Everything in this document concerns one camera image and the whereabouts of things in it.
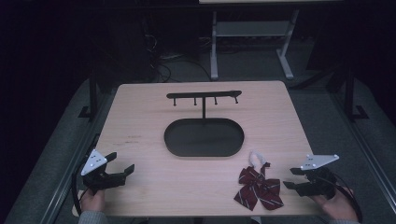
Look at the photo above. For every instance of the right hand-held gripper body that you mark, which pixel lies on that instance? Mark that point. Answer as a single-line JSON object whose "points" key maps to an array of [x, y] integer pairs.
{"points": [[317, 182]]}

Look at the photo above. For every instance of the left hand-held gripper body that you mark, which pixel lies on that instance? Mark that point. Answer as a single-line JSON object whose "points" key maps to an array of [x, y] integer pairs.
{"points": [[99, 179]]}

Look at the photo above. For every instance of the person's left hand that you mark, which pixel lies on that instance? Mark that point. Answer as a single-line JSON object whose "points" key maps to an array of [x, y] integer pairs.
{"points": [[92, 200]]}

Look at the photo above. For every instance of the person's right hand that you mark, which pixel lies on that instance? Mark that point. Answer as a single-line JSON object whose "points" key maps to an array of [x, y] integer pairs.
{"points": [[337, 205]]}

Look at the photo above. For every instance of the dark red striped bow tie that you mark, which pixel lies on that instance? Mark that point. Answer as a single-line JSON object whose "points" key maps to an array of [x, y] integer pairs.
{"points": [[258, 188]]}

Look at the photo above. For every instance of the black metal stand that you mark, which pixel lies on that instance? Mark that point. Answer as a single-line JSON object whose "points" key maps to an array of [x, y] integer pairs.
{"points": [[92, 93], [349, 93]]}

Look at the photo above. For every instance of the black hook stand with tray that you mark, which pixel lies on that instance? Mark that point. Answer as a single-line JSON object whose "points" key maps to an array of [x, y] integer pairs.
{"points": [[204, 137]]}

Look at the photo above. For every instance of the grey metal rail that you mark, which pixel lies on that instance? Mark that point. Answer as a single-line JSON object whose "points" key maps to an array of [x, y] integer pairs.
{"points": [[67, 174], [367, 155]]}

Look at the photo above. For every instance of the white metal table frame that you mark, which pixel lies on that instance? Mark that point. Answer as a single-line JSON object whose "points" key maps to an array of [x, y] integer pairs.
{"points": [[214, 46]]}

